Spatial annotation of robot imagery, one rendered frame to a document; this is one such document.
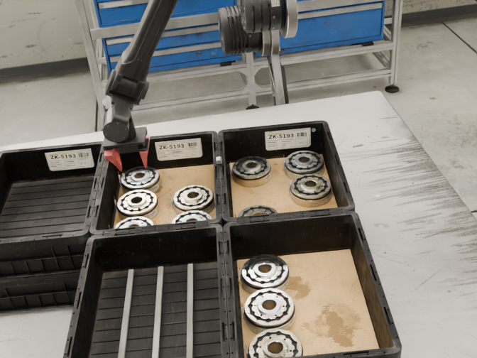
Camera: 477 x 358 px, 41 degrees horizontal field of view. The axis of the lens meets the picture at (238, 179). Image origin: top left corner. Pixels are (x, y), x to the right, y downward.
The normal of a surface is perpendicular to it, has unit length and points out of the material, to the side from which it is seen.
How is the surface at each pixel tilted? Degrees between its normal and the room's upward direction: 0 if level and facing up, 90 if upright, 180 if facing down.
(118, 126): 94
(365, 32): 90
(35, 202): 0
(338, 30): 90
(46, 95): 0
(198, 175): 0
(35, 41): 90
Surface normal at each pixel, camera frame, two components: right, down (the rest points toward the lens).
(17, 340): -0.07, -0.81
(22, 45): 0.16, 0.56
